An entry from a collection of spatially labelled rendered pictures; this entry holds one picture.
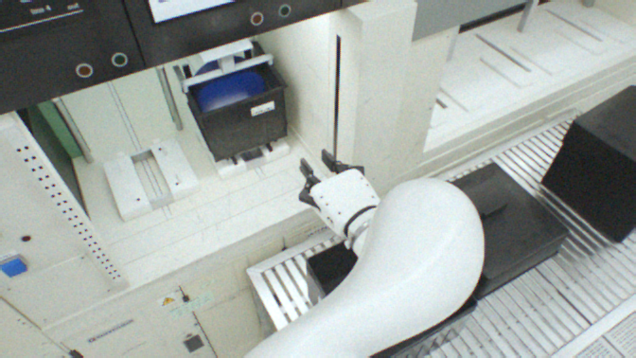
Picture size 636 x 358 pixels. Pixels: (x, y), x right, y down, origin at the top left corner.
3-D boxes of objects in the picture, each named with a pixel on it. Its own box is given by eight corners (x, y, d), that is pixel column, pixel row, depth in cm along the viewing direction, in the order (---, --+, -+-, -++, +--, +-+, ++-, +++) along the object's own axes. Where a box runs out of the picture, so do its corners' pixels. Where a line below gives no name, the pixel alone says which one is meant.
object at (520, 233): (477, 302, 112) (492, 277, 102) (408, 219, 128) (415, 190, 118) (558, 253, 121) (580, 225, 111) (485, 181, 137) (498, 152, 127)
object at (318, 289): (305, 293, 113) (303, 259, 100) (395, 248, 122) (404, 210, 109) (362, 394, 98) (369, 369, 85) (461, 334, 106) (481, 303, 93)
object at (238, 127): (212, 174, 121) (184, 84, 95) (189, 125, 131) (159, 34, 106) (293, 143, 127) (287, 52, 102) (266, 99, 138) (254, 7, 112)
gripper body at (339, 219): (340, 252, 76) (308, 206, 82) (388, 226, 79) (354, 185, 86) (342, 226, 70) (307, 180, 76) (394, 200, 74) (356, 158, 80)
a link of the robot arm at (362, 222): (348, 260, 75) (339, 248, 77) (391, 239, 78) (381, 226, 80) (351, 233, 69) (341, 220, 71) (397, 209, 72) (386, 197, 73)
